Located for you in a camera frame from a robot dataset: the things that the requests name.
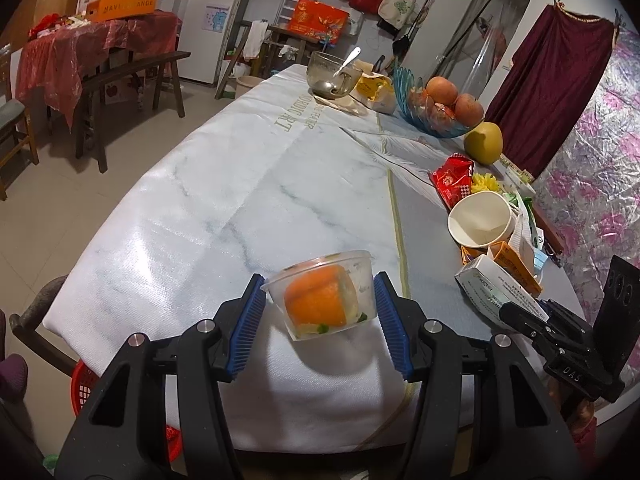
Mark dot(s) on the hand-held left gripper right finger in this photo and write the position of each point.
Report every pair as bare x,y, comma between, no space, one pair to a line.
392,325

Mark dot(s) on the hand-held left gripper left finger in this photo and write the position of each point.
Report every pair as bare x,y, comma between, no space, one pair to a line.
247,325

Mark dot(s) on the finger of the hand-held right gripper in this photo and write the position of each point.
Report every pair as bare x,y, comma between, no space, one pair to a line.
520,317

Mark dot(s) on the clear plastic cup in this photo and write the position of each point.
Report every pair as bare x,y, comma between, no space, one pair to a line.
361,270

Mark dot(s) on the orange peel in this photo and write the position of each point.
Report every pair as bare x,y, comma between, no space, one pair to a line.
315,295

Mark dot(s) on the yellow foam fruit net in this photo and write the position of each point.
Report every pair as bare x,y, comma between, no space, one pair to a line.
484,183

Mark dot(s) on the red plastic basket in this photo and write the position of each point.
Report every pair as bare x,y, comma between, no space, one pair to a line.
82,385

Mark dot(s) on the small orange box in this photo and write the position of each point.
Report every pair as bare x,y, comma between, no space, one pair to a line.
515,265

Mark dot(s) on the white medicine box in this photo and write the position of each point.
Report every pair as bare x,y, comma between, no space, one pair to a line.
480,280

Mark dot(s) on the light blue face mask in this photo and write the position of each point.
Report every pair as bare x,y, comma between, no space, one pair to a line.
540,260

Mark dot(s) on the white plastic bag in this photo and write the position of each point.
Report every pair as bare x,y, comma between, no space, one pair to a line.
522,225

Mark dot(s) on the white paper cup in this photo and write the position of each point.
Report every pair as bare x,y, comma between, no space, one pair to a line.
475,220

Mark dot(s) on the white marbled tablecloth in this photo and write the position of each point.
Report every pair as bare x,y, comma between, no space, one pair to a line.
200,210

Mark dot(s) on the red snack packet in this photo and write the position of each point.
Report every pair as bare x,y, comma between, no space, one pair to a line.
452,177

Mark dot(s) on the yellow-green pomelo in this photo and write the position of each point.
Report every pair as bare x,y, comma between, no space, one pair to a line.
484,142

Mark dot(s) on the dark wooden chair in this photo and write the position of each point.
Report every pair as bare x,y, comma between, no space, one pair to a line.
40,305

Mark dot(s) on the red-orange apple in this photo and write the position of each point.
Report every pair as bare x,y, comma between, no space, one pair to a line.
441,90
470,109

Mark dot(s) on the blue glass fruit bowl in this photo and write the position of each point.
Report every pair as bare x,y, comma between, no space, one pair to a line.
405,95

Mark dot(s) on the yellow snack packet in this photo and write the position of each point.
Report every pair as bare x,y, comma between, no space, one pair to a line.
372,89

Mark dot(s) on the beige plastic bucket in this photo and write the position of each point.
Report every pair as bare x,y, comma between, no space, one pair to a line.
246,85

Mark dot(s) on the purple slipper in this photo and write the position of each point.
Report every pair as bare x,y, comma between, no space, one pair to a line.
12,375

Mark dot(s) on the maroon curtain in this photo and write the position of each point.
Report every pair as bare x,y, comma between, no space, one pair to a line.
555,75

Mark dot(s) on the clear glass bowl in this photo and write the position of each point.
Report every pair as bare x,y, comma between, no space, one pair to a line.
320,67

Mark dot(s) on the metal spoon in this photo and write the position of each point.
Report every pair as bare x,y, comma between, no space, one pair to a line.
350,59

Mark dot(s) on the dark wooden bench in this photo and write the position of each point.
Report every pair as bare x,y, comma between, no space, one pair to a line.
130,67

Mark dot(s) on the white refrigerator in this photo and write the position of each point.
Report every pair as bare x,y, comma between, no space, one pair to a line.
200,45

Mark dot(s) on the white cloth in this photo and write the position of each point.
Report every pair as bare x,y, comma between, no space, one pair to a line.
257,37

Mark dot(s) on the blue printed paper sheet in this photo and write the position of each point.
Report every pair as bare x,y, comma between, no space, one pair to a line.
216,19

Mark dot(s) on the white tote bag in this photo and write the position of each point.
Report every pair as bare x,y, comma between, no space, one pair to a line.
396,10

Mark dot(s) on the red gift box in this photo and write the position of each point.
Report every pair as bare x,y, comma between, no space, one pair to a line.
317,17

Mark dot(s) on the white drawer unit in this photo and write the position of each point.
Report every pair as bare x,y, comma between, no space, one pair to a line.
287,7

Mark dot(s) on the wooden chair with green cushion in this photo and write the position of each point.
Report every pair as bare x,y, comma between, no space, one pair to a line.
10,110

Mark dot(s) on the red-covered table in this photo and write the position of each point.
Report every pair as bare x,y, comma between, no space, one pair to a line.
75,45

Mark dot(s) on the orange cardboard box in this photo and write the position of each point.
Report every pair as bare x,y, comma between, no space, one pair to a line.
125,6

